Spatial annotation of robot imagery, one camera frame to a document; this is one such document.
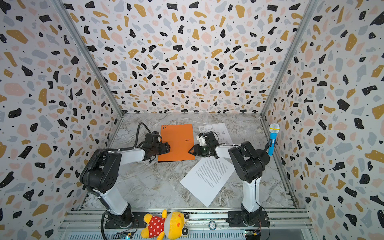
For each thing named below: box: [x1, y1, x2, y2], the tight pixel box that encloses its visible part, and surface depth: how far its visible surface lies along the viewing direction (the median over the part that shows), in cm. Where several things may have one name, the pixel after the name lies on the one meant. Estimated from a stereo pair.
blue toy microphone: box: [268, 123, 280, 156], surface depth 81 cm
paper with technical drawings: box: [198, 122, 234, 145], surface depth 115 cm
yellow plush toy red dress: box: [140, 209, 190, 240], surface depth 68 cm
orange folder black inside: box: [158, 124, 196, 162], surface depth 109 cm
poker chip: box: [208, 221, 217, 231], surface depth 74 cm
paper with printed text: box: [180, 156, 235, 208], surface depth 92 cm
